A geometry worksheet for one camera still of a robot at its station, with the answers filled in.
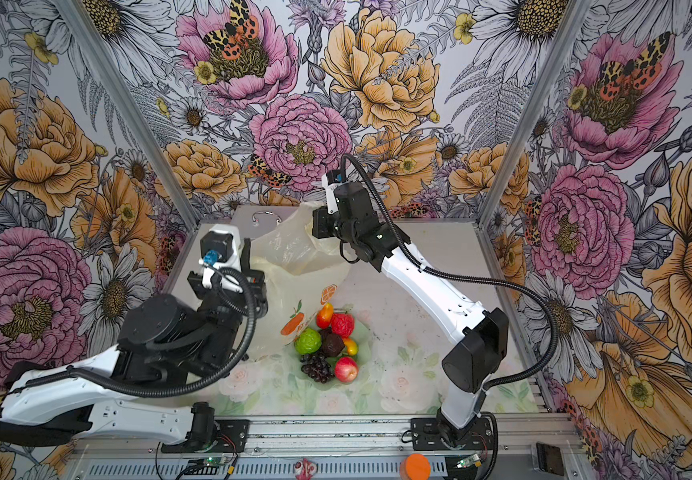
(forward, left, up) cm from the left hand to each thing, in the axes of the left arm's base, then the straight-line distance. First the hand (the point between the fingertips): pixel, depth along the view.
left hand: (250, 252), depth 51 cm
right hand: (+21, -8, -13) cm, 26 cm away
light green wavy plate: (+2, -20, -40) cm, 45 cm away
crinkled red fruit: (+5, -15, -38) cm, 41 cm away
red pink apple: (-7, -16, -38) cm, 41 cm away
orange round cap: (-27, -30, -35) cm, 54 cm away
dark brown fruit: (0, -12, -38) cm, 40 cm away
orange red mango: (+7, -10, -36) cm, 38 cm away
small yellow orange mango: (0, -17, -41) cm, 45 cm away
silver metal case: (+39, +12, -30) cm, 51 cm away
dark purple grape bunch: (-6, -8, -40) cm, 41 cm away
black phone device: (-25, -62, -45) cm, 81 cm away
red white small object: (-27, -6, -42) cm, 50 cm away
